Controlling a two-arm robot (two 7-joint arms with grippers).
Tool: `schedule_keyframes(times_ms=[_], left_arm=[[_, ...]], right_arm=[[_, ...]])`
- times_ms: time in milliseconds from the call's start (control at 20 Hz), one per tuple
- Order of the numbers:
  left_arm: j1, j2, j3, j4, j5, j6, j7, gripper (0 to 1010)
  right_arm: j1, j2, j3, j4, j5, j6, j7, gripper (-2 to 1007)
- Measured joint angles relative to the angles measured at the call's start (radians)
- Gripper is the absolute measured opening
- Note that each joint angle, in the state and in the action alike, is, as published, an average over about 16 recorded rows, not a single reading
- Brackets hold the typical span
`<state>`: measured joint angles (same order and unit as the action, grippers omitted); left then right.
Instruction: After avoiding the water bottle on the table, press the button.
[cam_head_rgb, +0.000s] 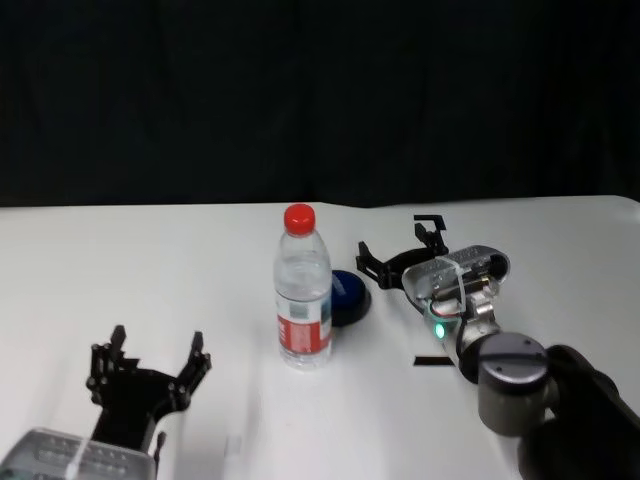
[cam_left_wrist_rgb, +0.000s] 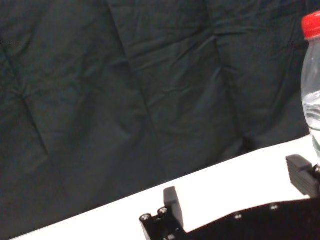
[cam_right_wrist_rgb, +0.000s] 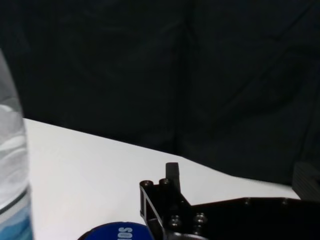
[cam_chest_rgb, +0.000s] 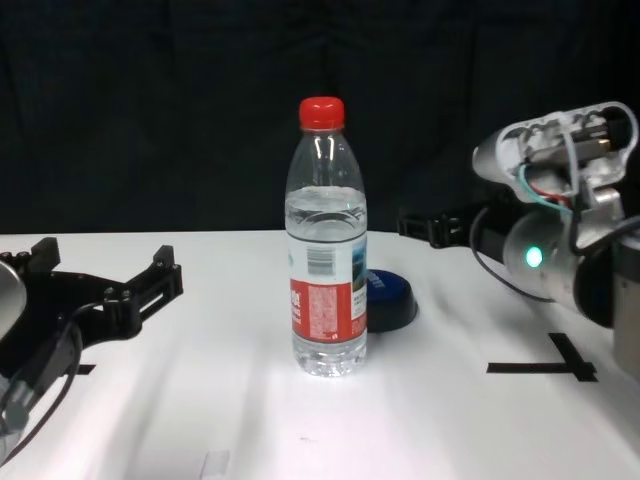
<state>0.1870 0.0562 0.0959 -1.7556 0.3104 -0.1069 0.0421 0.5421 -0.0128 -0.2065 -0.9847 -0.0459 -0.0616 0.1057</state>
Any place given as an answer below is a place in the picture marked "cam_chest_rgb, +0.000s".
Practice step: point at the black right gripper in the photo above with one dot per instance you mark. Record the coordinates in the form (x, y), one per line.
(492, 225)

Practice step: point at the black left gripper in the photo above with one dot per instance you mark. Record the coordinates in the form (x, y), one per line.
(60, 310)

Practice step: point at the blue round lid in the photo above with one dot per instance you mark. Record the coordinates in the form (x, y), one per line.
(395, 305)

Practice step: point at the clear water bottle red cap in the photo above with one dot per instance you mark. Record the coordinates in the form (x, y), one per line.
(325, 300)

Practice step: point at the black curtain backdrop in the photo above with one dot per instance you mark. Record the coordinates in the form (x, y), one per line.
(150, 100)

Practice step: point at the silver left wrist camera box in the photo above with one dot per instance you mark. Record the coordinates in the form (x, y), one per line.
(10, 300)

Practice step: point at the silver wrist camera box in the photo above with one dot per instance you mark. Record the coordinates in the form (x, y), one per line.
(10, 300)
(550, 150)

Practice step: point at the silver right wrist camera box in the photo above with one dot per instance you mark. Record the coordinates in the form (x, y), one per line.
(550, 150)

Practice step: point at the white right camera zip tie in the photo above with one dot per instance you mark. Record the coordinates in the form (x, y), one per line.
(572, 155)

